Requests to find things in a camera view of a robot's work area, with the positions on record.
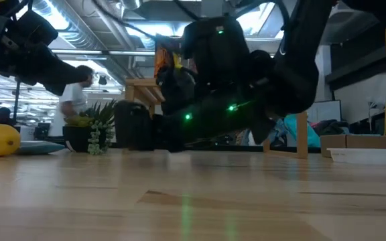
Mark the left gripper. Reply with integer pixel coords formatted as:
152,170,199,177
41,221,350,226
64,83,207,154
0,0,92,97

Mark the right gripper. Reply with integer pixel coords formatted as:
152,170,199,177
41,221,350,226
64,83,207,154
151,96,274,152

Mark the orange brown seasoning packet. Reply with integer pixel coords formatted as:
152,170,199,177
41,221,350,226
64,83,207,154
153,33,182,80

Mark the wooden slatted shelf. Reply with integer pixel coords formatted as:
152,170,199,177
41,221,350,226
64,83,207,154
125,77,310,160

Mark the person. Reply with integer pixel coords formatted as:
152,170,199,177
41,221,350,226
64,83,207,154
48,65,95,138
0,106,13,127

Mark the ceiling tube light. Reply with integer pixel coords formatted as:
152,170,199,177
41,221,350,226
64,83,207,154
50,49,156,56

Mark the black metal stand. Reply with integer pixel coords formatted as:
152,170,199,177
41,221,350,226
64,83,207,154
13,78,21,125

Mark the white box device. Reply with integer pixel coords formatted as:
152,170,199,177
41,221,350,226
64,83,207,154
20,125,36,141

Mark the potted succulent plant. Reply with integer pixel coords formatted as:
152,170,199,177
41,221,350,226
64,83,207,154
62,98,119,157

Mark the white board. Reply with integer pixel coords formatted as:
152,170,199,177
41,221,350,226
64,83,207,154
306,99,342,123

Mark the dark bag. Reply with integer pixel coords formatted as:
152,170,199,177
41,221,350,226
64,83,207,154
313,119,350,137

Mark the flat cardboard box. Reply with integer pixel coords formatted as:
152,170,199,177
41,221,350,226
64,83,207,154
320,134,386,158

